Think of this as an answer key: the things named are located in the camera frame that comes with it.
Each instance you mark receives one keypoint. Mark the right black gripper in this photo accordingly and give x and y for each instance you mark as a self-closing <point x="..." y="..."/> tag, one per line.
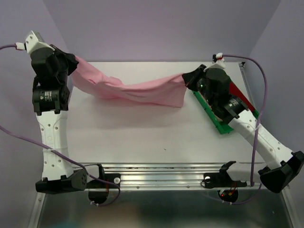
<point x="191" y="77"/>

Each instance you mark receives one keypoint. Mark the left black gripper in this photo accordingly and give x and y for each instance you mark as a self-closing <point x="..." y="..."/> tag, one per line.
<point x="71" y="58"/>

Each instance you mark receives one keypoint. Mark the pink t-shirt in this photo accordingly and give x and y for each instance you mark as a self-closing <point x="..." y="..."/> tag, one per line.
<point x="167" y="91"/>

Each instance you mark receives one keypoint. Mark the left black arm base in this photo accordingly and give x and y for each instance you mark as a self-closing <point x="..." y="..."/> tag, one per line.
<point x="106" y="183"/>

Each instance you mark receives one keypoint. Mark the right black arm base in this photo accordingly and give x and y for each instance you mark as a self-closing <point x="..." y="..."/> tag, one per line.
<point x="221" y="179"/>

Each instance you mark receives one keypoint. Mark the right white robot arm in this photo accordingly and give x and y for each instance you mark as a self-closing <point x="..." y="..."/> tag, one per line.
<point x="281" y="164"/>

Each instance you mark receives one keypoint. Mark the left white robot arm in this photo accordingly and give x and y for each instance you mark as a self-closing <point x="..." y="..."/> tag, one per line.
<point x="50" y="96"/>

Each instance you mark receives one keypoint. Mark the rolled red t-shirt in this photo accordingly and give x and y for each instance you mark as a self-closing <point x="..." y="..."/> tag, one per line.
<point x="234" y="90"/>

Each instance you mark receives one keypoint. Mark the rolled beige t-shirt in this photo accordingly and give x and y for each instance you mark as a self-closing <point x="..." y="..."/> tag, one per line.
<point x="208" y="102"/>

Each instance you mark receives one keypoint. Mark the green plastic tray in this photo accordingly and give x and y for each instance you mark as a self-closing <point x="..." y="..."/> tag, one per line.
<point x="222" y="127"/>

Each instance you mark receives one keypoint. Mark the aluminium rail frame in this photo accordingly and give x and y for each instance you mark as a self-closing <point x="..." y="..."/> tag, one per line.
<point x="162" y="154"/>

